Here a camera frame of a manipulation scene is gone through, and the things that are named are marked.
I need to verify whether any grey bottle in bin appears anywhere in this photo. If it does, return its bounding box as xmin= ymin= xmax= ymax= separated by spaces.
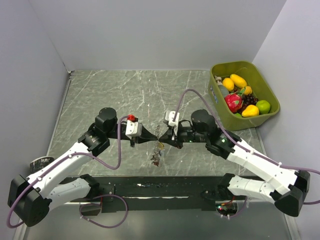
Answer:
xmin=214 ymin=75 xmax=229 ymax=98

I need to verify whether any yellow mango toy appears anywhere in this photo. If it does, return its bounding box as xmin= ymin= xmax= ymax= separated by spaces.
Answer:
xmin=241 ymin=104 xmax=260 ymax=118
xmin=230 ymin=74 xmax=248 ymax=89

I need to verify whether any dark purple grapes toy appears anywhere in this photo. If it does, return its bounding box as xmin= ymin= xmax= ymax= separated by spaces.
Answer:
xmin=242 ymin=94 xmax=259 ymax=108

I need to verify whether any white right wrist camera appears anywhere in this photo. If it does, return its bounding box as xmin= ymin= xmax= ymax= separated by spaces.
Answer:
xmin=164 ymin=110 xmax=180 ymax=140

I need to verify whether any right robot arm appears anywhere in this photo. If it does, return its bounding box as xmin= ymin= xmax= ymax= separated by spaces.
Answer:
xmin=159 ymin=109 xmax=311 ymax=217

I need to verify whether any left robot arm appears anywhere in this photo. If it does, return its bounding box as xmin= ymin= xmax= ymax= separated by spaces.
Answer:
xmin=8 ymin=107 xmax=158 ymax=227

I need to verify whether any key with yellow tag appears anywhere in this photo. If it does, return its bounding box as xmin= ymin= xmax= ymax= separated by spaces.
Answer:
xmin=158 ymin=142 xmax=165 ymax=150

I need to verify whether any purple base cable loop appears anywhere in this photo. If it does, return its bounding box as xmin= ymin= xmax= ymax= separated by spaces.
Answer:
xmin=79 ymin=194 xmax=129 ymax=229

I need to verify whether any green lime toy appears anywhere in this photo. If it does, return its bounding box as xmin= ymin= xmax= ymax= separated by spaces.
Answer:
xmin=255 ymin=100 xmax=271 ymax=115

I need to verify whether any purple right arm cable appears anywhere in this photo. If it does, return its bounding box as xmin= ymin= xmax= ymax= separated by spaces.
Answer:
xmin=174 ymin=88 xmax=320 ymax=206

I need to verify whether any round metal key organizer disc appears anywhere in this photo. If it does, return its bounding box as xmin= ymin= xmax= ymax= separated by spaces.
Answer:
xmin=151 ymin=125 xmax=164 ymax=160

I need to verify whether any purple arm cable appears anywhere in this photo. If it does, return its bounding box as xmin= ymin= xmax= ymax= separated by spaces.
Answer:
xmin=174 ymin=88 xmax=320 ymax=206
xmin=6 ymin=115 xmax=136 ymax=229

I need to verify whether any black tape roll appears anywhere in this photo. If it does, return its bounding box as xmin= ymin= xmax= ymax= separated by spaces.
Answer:
xmin=29 ymin=156 xmax=55 ymax=174

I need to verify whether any yellow mango toy upper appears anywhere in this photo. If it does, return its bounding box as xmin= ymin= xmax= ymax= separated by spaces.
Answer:
xmin=230 ymin=74 xmax=248 ymax=89

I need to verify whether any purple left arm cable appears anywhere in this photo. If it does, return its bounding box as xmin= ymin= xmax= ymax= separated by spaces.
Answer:
xmin=6 ymin=115 xmax=136 ymax=229

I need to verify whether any yellow lemon toy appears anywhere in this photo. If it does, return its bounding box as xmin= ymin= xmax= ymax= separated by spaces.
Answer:
xmin=222 ymin=77 xmax=235 ymax=92

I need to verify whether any yellow mango toy lower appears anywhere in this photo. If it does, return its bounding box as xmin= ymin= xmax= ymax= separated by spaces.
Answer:
xmin=241 ymin=104 xmax=260 ymax=118

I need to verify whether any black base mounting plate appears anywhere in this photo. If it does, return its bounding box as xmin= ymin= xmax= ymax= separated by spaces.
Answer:
xmin=68 ymin=176 xmax=251 ymax=213

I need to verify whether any olive green plastic bin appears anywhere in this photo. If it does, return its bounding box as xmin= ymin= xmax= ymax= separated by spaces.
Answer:
xmin=208 ymin=61 xmax=280 ymax=131

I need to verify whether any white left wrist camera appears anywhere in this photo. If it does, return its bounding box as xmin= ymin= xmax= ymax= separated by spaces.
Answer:
xmin=125 ymin=120 xmax=143 ymax=138

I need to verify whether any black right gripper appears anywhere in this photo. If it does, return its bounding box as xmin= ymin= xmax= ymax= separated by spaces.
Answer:
xmin=159 ymin=121 xmax=208 ymax=149

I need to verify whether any red dragon fruit toy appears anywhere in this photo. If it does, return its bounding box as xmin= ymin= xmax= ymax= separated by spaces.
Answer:
xmin=224 ymin=92 xmax=243 ymax=114

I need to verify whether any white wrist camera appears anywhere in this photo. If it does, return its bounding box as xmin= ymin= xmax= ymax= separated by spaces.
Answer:
xmin=164 ymin=110 xmax=180 ymax=140
xmin=125 ymin=120 xmax=143 ymax=138

